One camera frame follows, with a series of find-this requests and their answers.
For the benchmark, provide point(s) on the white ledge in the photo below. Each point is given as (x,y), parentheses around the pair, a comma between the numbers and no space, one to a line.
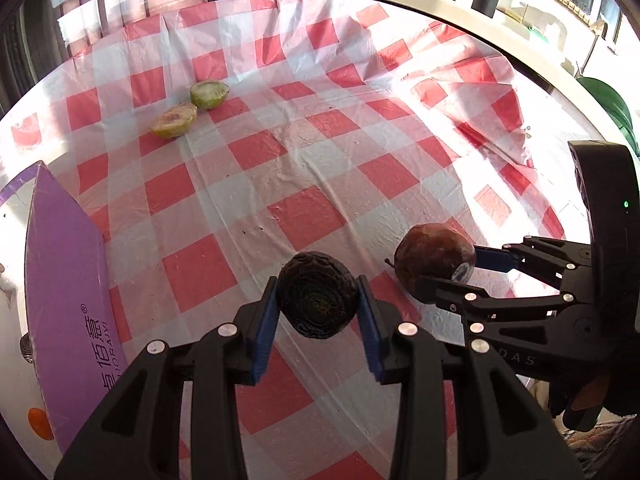
(545,35)

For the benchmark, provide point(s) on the orange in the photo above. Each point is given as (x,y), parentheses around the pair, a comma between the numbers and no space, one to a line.
(39,422)

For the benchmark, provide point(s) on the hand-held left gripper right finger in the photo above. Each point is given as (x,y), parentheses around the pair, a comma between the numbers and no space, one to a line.
(371,332)

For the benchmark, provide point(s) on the purple cardboard box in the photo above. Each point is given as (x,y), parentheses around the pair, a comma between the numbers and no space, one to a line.
(65,310)

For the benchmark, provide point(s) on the patterned cloth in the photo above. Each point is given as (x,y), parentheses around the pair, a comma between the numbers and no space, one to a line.
(605,450)

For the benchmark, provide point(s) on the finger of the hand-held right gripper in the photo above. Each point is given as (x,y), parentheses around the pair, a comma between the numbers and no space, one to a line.
(495,257)
(500,307)

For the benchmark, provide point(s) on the green fruit half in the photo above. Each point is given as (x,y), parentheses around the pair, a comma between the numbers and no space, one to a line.
(173,121)
(209,94)

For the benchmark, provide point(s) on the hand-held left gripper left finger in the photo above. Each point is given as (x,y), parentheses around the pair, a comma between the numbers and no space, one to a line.
(265,327)

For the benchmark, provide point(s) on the dark wrinkled water chestnut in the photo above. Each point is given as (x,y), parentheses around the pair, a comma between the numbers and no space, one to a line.
(26,349)
(318,295)

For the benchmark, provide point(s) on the green plastic bowl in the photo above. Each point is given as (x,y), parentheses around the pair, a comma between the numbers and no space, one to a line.
(607,102)

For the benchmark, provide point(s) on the dark red passion fruit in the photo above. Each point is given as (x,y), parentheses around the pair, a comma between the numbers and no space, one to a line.
(430,255)

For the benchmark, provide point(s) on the person's right hand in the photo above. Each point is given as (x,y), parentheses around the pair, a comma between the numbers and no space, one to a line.
(580,400)

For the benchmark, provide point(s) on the red white checkered tablecloth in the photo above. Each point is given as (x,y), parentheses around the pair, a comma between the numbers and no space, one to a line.
(320,200)

